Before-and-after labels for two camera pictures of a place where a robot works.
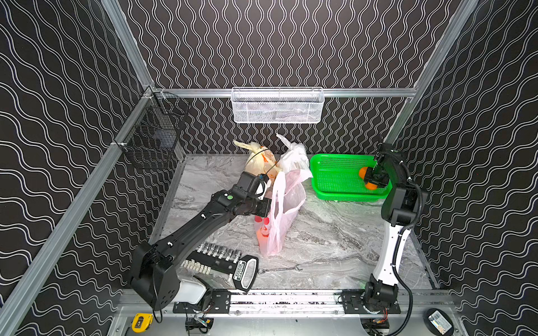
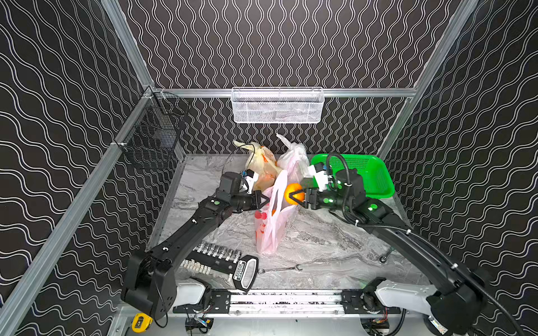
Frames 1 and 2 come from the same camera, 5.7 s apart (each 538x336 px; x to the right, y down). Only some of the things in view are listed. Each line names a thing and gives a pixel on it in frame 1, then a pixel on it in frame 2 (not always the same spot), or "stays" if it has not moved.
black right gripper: [382, 183] to [305, 204]
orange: [371, 186] to [293, 187]
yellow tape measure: [141, 322] stays
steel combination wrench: [260, 271] stays
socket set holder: [212, 257] stays
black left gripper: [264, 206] to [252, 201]
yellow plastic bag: [260, 159] stays
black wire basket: [151, 138] stays
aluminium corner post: [410, 102] stays
